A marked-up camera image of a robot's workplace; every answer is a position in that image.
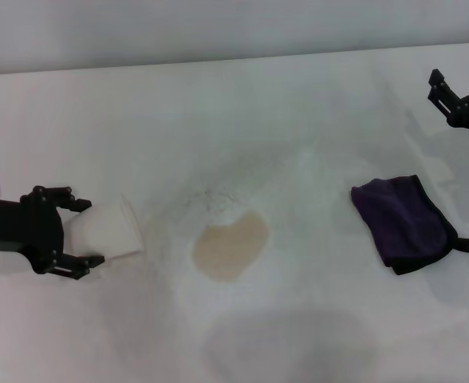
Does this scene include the white paper cup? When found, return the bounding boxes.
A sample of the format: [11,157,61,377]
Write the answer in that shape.
[63,194,145,263]

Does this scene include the purple rag with black trim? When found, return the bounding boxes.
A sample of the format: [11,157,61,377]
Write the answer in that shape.
[350,174,469,277]

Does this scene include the brown water stain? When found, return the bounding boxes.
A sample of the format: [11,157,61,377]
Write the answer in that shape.
[191,210,270,285]

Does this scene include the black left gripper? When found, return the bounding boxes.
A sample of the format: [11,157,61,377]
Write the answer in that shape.
[0,184,106,281]

